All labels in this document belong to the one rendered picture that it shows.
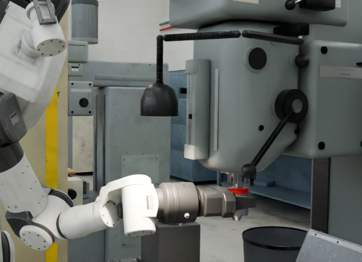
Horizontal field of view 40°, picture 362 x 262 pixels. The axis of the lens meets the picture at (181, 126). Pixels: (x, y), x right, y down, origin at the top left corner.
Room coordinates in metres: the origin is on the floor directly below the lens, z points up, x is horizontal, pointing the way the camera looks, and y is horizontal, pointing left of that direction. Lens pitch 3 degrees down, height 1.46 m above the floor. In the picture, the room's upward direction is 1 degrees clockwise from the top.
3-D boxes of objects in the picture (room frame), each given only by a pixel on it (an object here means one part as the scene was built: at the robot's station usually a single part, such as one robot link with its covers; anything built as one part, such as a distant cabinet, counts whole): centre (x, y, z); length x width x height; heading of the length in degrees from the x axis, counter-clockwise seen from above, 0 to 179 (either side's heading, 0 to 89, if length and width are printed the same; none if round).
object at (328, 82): (1.19, -0.30, 1.47); 0.24 x 0.19 x 0.26; 29
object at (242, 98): (1.10, -0.14, 1.47); 0.21 x 0.19 x 0.32; 29
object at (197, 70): (1.05, -0.03, 1.45); 0.04 x 0.04 x 0.21; 29
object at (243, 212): (1.10, -0.13, 1.23); 0.05 x 0.05 x 0.05
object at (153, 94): (0.93, 0.04, 1.46); 0.07 x 0.07 x 0.06
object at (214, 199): (1.07, -0.04, 1.24); 0.13 x 0.12 x 0.10; 18
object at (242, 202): (1.07, -0.14, 1.24); 0.06 x 0.02 x 0.03; 108
